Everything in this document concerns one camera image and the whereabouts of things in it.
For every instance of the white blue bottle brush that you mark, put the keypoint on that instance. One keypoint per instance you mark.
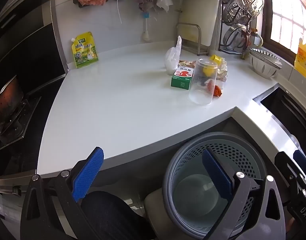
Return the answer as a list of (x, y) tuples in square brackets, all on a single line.
[(146, 30)]

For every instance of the black dish rack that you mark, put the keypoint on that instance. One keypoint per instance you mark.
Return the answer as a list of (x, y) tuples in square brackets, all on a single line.
[(220, 30)]

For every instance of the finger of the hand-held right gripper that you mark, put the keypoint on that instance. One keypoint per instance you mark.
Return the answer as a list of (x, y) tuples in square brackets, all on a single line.
[(303, 162), (284, 162)]

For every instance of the window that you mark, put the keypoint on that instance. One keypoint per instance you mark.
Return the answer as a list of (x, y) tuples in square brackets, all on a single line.
[(288, 22)]

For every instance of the metal steamer plate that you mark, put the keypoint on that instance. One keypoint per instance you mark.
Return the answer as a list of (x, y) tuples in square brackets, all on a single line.
[(243, 7)]

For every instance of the green carton box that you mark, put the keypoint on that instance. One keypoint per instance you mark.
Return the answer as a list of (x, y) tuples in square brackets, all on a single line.
[(180, 81)]

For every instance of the gas stove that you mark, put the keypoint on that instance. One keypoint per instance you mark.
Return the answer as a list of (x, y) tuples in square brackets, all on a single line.
[(15, 122)]

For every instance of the translucent plastic bag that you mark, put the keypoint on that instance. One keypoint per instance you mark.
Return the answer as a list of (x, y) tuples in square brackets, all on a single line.
[(171, 60)]

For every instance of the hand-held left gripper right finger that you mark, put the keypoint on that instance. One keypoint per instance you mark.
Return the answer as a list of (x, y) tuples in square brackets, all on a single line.
[(218, 172)]

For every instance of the white plastic container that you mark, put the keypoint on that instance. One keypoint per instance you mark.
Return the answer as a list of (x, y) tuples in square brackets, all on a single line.
[(155, 205)]

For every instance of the clear plastic cup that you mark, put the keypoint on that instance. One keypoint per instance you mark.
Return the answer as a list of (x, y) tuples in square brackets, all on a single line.
[(200, 92)]

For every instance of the orange plastic wrapper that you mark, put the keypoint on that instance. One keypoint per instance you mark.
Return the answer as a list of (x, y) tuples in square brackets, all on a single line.
[(218, 91)]

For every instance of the grey perforated bin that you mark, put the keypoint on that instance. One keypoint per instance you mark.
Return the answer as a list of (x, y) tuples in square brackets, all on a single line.
[(193, 155)]

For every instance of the white patterned bowl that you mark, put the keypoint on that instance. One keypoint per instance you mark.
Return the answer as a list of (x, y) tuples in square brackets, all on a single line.
[(261, 67)]

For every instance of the yellow oil bottle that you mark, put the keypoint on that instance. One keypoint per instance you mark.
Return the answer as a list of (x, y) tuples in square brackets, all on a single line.
[(303, 60)]

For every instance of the metal cutting board rack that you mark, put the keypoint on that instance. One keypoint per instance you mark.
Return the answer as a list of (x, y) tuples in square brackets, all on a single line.
[(199, 40)]

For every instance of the yellow green refill pouch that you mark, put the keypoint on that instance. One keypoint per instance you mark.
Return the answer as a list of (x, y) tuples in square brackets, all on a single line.
[(84, 52)]

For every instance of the kitchen sink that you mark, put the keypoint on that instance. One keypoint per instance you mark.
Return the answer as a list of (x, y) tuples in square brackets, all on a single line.
[(288, 110)]

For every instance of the dark wok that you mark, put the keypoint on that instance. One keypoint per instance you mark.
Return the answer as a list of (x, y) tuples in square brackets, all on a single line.
[(8, 97)]

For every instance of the white hanging cloth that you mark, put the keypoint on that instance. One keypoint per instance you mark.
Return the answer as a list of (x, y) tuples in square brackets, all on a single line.
[(164, 0)]

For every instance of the white cutting board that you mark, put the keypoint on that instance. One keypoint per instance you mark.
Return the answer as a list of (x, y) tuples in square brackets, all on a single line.
[(200, 15)]

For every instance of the yellow plastic piece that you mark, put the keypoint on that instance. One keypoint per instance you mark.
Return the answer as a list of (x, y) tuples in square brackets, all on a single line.
[(216, 58)]

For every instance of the patterned paper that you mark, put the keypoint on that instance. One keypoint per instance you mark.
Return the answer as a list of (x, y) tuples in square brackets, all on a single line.
[(222, 72)]

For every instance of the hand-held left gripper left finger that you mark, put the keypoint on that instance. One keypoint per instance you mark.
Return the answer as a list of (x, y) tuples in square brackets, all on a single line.
[(89, 173)]

